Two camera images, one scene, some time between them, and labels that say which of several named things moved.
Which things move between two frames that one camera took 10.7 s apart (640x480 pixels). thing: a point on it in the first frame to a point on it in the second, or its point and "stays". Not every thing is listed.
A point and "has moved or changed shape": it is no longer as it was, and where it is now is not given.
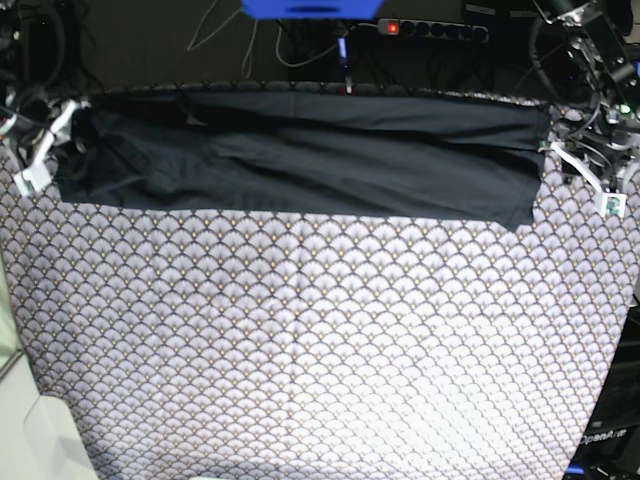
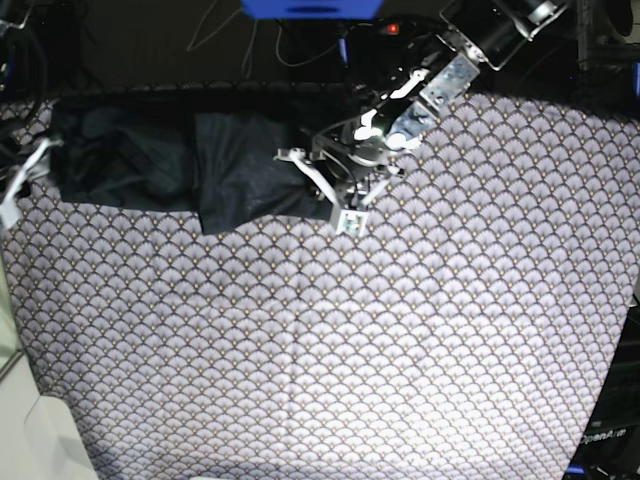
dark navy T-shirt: (480, 155) has moved or changed shape
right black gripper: (601, 152) to (350, 161)
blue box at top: (312, 9) stays
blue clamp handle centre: (342, 42) stays
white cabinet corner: (34, 445) stays
